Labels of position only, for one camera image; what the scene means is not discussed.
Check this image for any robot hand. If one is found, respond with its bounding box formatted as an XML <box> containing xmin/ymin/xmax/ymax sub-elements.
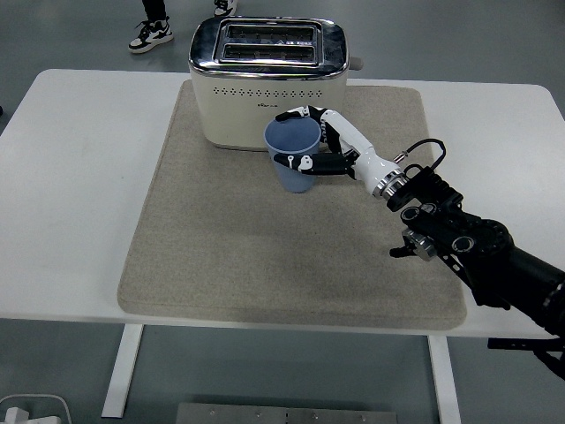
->
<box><xmin>273</xmin><ymin>104</ymin><xmax>401</xmax><ymax>196</ymax></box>

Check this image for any blue ribbed cup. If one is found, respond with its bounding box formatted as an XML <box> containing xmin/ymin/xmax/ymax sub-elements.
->
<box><xmin>263</xmin><ymin>117</ymin><xmax>322</xmax><ymax>194</ymax></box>

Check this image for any cream and chrome toaster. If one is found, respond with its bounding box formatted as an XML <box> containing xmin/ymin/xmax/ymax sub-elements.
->
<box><xmin>188</xmin><ymin>16</ymin><xmax>366</xmax><ymax>154</ymax></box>

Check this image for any beige felt mat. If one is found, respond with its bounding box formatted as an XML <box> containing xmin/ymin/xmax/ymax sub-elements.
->
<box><xmin>116</xmin><ymin>81</ymin><xmax>468</xmax><ymax>331</ymax></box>

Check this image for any black table control panel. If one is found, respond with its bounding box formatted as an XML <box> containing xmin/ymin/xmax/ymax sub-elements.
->
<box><xmin>487</xmin><ymin>337</ymin><xmax>539</xmax><ymax>351</ymax></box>

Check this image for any white table leg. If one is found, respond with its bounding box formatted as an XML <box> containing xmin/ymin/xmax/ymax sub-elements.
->
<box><xmin>426</xmin><ymin>335</ymin><xmax>463</xmax><ymax>424</ymax></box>
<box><xmin>101</xmin><ymin>324</ymin><xmax>145</xmax><ymax>420</ymax></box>

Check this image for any white plastic bin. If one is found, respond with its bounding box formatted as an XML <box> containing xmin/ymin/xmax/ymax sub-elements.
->
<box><xmin>0</xmin><ymin>394</ymin><xmax>72</xmax><ymax>424</ymax></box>

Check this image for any white block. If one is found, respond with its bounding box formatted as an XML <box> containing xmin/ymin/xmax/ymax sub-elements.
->
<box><xmin>2</xmin><ymin>406</ymin><xmax>32</xmax><ymax>424</ymax></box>

